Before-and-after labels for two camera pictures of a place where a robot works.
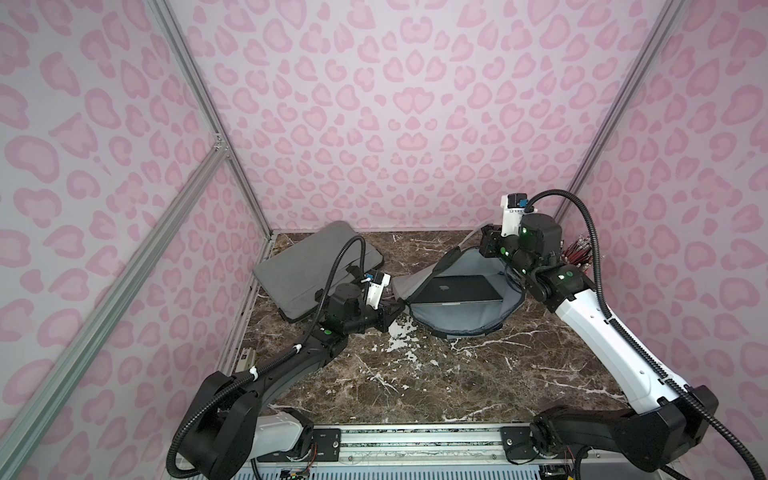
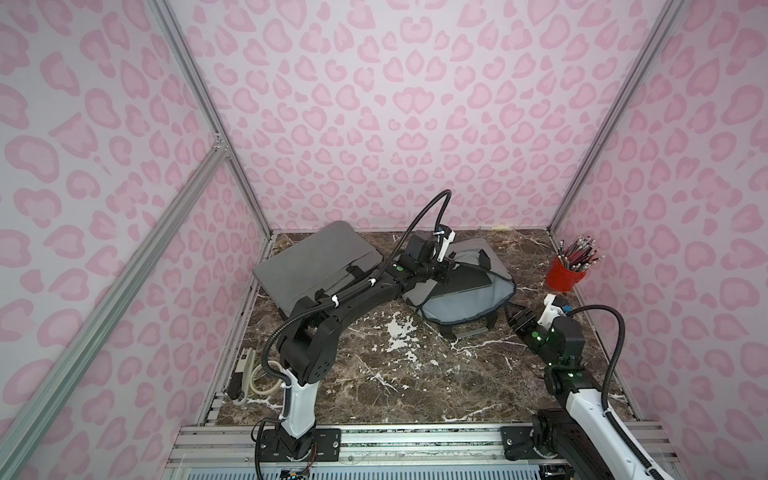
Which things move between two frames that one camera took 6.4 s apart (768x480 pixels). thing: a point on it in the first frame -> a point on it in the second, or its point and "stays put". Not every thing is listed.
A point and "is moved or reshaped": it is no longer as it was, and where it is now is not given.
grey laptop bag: (293, 277) stays put
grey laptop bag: (465, 319) is moved or reshaped
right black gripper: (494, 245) -> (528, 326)
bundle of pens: (579, 252) stays put
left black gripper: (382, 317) -> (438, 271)
